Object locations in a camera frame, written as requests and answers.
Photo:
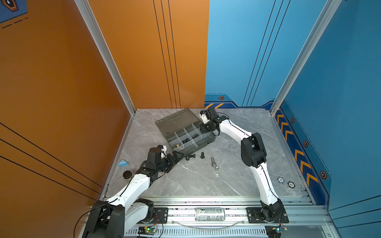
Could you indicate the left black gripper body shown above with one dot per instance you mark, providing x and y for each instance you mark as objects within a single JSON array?
[{"x": 166, "y": 164}]

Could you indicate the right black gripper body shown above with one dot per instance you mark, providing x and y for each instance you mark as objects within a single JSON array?
[{"x": 207, "y": 127}]

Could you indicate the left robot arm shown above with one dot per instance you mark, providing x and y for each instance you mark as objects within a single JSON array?
[{"x": 122, "y": 196}]

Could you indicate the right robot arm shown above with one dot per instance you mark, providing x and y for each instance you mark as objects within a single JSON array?
[{"x": 253, "y": 155}]

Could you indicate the grey plastic organizer box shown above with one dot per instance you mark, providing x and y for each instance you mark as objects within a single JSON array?
[{"x": 181, "y": 125}]

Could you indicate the black bolt near box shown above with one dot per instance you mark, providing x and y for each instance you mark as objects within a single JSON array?
[{"x": 188, "y": 157}]

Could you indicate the black round cap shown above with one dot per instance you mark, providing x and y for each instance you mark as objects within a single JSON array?
[{"x": 127, "y": 174}]

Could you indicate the blue triangular wedge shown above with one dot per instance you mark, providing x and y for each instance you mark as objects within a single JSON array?
[{"x": 122, "y": 163}]

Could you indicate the silver hex bolt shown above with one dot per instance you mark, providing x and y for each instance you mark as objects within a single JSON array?
[{"x": 213, "y": 162}]

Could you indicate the left circuit board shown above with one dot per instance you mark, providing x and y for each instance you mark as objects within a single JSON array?
[{"x": 147, "y": 232}]

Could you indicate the circuit board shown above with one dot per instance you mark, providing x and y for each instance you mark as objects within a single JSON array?
[
  {"x": 147, "y": 232},
  {"x": 275, "y": 232}
]

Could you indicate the white round marker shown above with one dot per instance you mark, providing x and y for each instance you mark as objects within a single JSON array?
[{"x": 280, "y": 180}]

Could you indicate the black round marker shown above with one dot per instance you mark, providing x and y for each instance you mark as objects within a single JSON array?
[{"x": 291, "y": 184}]

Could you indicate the right circuit board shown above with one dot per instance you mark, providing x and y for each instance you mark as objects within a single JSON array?
[{"x": 275, "y": 232}]

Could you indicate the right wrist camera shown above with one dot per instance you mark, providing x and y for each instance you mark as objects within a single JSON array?
[{"x": 203, "y": 117}]

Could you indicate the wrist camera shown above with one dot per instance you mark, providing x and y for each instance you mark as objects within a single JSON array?
[
  {"x": 163, "y": 150},
  {"x": 203, "y": 117}
]

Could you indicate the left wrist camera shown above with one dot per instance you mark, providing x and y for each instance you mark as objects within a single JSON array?
[{"x": 163, "y": 150}]

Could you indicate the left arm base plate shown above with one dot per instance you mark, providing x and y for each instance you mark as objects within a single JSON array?
[{"x": 157, "y": 214}]

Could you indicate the aluminium front rail frame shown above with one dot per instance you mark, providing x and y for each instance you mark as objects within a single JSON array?
[{"x": 306, "y": 219}]

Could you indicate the silver cylinder on rail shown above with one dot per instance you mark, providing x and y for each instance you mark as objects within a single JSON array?
[{"x": 209, "y": 214}]

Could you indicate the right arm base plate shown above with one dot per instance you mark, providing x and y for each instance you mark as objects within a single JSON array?
[{"x": 258, "y": 215}]

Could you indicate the right aluminium corner post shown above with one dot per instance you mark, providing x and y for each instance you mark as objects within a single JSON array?
[{"x": 314, "y": 36}]

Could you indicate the aluminium corner post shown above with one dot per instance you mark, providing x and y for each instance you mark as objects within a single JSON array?
[
  {"x": 314, "y": 36},
  {"x": 102, "y": 46}
]

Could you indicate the left aluminium corner post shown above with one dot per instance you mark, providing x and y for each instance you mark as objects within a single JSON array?
[{"x": 102, "y": 46}]

